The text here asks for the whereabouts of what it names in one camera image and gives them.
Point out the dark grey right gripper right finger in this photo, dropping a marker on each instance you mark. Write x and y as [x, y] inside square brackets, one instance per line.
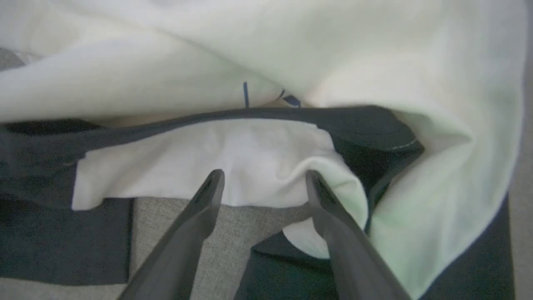
[354, 258]

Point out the white and black t-shirt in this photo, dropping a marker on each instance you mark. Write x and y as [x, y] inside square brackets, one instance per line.
[291, 50]

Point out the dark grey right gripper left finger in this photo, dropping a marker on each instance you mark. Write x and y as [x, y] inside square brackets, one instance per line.
[175, 250]

